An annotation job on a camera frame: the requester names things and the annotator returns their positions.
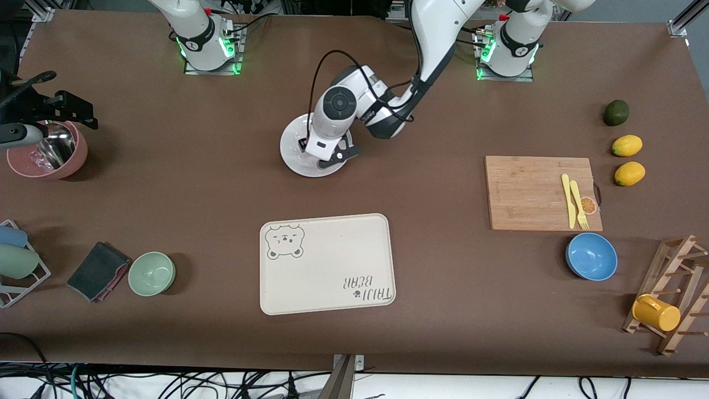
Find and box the yellow plastic knife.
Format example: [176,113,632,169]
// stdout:
[561,173,577,229]

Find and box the dark green lime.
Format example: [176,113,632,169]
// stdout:
[603,99,630,127]

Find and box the pale green bowl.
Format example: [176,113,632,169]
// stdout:
[128,252,176,297]

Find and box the pale green cup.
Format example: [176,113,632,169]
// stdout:
[0,244,40,279]

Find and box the pale blue cup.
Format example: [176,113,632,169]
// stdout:
[0,225,28,248]

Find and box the yellow lemon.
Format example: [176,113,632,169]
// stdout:
[614,161,646,187]
[612,135,643,157]

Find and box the pink bowl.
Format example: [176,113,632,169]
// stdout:
[7,119,89,180]

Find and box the green floor cable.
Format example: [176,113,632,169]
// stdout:
[69,363,85,399]

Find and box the yellow mug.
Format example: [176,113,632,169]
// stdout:
[632,294,681,333]

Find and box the yellow plastic fork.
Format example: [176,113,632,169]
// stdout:
[569,180,590,231]

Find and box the blue bowl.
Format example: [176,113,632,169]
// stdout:
[566,232,619,282]

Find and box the metal camera mount arm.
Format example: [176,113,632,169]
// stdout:
[315,354,365,399]

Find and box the dark grey folded cloth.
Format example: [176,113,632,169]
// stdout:
[66,241,132,303]

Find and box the wooden peg rack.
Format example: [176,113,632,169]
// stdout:
[623,234,709,356]

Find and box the white round plate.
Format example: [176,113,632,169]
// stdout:
[280,114,355,178]

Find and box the white wire rack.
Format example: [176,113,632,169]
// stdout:
[0,219,52,309]

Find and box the metal ladle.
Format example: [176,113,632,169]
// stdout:
[36,123,76,170]

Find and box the wooden cutting board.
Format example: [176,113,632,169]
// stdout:
[485,156,603,232]

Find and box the aluminium frame corner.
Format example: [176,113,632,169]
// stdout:
[30,0,57,23]
[667,0,709,37]

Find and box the cream bear print tray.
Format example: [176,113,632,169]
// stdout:
[259,213,397,316]

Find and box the black floor cable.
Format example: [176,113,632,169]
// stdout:
[0,331,57,399]

